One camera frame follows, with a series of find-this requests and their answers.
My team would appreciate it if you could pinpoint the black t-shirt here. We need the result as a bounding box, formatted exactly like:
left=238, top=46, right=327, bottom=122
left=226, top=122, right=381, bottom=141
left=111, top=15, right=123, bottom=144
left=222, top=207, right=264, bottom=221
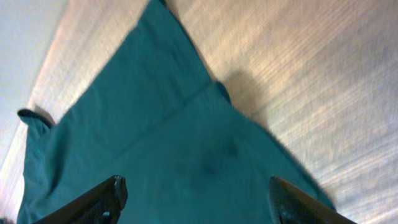
left=17, top=1, right=332, bottom=223

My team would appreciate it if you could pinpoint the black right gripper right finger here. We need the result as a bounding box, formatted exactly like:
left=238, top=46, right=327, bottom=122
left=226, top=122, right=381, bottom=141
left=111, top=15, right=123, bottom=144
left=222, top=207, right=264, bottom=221
left=269, top=177, right=355, bottom=224

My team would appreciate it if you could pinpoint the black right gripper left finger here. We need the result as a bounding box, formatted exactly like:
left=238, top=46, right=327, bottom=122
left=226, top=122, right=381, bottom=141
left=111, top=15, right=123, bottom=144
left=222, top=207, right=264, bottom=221
left=35, top=175, right=128, bottom=224

